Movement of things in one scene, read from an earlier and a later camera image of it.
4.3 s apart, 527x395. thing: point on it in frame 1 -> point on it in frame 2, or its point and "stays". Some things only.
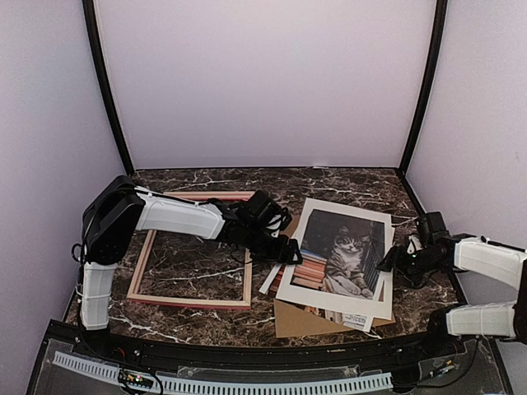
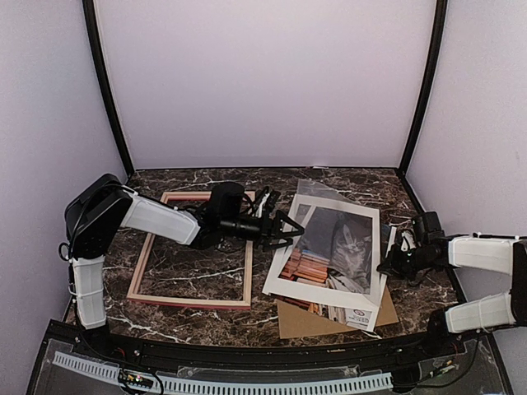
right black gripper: [395, 257] stays
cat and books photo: [340, 255] stays
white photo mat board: [380, 307] -> [375, 298]
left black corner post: [94, 44] stays
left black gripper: [279, 257] -> [268, 232]
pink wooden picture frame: [226, 301] stays
